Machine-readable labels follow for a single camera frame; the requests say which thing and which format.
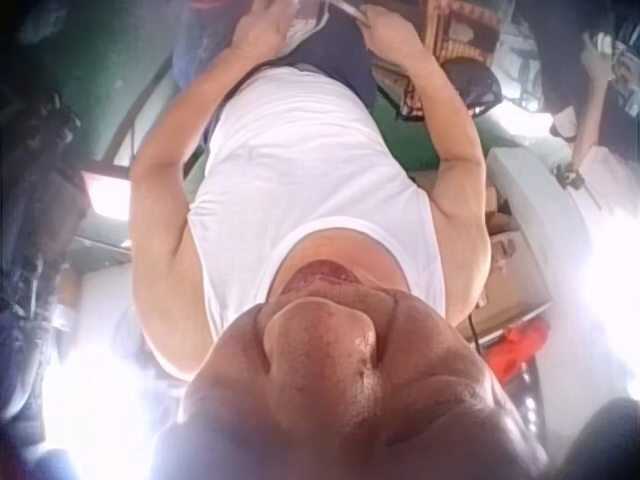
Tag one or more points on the black round bag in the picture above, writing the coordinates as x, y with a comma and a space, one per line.
470, 87

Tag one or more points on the person's left hand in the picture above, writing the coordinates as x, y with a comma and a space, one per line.
260, 30

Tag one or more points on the cardboard box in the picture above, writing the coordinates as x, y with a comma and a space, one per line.
502, 250

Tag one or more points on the person's legs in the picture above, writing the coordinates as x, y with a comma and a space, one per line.
332, 57

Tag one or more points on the pale pink box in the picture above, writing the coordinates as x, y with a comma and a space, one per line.
107, 195

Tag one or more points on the dark heap of things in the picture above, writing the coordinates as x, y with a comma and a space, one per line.
37, 200

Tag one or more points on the thin metal tool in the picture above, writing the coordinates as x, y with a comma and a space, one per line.
354, 11

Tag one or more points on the blue cloth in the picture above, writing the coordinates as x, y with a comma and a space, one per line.
200, 40

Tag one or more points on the red plastic object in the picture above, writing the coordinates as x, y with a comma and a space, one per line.
520, 345

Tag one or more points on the woven wooden basket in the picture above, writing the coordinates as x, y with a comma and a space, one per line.
450, 30

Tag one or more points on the person's right hand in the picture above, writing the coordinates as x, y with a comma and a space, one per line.
392, 35

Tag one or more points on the white striped cloth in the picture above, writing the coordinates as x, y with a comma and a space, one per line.
307, 22

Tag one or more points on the white foam box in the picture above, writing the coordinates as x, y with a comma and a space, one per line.
540, 210

